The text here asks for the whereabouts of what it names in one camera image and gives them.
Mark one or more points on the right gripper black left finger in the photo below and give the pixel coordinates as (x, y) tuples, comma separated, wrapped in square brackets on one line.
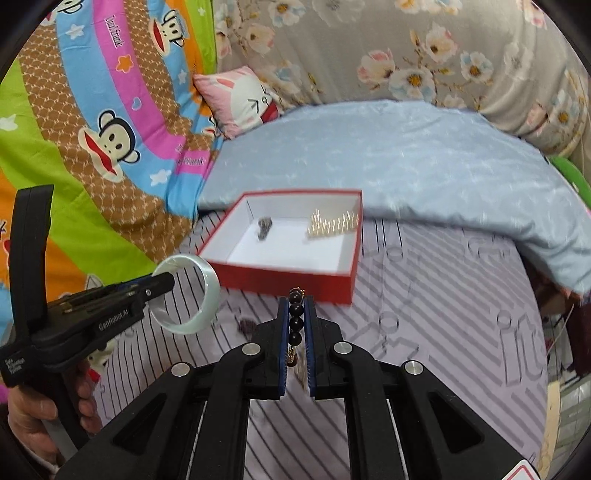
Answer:
[(191, 423)]

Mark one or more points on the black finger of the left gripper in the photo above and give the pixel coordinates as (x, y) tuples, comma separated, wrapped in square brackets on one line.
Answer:
[(154, 286)]

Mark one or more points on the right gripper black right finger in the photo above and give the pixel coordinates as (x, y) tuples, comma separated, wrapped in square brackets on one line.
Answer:
[(402, 421)]

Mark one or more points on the pale jade bangle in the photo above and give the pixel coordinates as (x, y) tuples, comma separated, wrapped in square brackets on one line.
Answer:
[(193, 301)]

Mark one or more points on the red jewelry box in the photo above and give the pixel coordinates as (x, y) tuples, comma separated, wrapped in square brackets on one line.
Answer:
[(314, 244)]

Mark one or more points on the dark small jewelry piece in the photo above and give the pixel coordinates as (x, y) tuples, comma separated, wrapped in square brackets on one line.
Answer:
[(265, 224)]

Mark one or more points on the left hand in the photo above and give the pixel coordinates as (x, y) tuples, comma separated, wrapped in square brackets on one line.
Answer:
[(27, 409)]

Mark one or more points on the colorful monkey cartoon blanket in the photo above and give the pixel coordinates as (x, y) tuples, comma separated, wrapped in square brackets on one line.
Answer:
[(99, 103)]

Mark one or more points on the pink bunny pillow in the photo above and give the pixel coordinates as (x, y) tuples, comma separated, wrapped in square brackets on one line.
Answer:
[(238, 100)]

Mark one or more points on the light blue blanket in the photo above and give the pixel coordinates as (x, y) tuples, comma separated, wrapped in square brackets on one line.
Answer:
[(413, 161)]

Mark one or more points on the green object at bedside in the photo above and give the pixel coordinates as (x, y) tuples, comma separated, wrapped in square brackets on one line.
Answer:
[(574, 177)]

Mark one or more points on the grey floral quilt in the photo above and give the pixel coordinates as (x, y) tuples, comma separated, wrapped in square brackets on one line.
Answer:
[(504, 59)]

